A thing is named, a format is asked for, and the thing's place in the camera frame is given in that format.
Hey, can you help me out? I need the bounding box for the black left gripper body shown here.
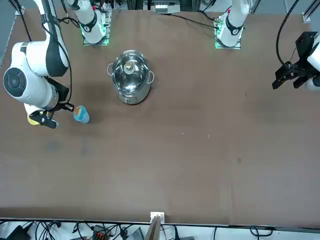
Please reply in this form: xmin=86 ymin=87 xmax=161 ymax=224
xmin=295 ymin=31 xmax=320 ymax=66

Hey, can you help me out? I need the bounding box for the steel electric pot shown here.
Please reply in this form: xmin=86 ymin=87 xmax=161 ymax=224
xmin=107 ymin=49 xmax=156 ymax=106

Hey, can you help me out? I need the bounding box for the grey breaker box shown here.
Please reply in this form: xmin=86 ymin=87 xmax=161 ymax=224
xmin=149 ymin=0 xmax=169 ymax=14

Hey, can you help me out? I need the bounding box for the black table cable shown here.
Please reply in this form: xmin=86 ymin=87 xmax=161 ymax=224
xmin=163 ymin=12 xmax=218 ymax=30

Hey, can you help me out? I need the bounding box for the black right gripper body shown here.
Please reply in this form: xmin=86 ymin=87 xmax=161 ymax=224
xmin=45 ymin=77 xmax=71 ymax=103

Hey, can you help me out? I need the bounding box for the blue plastic cup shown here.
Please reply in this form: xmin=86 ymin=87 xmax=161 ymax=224
xmin=73 ymin=105 xmax=90 ymax=124

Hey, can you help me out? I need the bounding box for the black power adapter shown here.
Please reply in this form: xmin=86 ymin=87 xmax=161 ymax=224
xmin=4 ymin=224 xmax=33 ymax=240

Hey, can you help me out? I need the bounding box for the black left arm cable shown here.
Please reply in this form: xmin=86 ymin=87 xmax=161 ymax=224
xmin=275 ymin=0 xmax=301 ymax=70

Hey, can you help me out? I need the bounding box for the glass pot lid with knob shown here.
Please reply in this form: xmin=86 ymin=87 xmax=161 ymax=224
xmin=111 ymin=50 xmax=151 ymax=95

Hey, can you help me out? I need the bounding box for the yellow plastic bowl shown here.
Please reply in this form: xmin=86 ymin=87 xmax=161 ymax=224
xmin=26 ymin=115 xmax=42 ymax=126

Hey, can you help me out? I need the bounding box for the white mounting bracket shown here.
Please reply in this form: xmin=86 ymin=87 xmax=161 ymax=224
xmin=149 ymin=211 xmax=166 ymax=224

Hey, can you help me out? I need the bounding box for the power strip with orange plugs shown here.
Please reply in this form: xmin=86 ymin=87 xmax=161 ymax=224
xmin=91 ymin=224 xmax=113 ymax=240

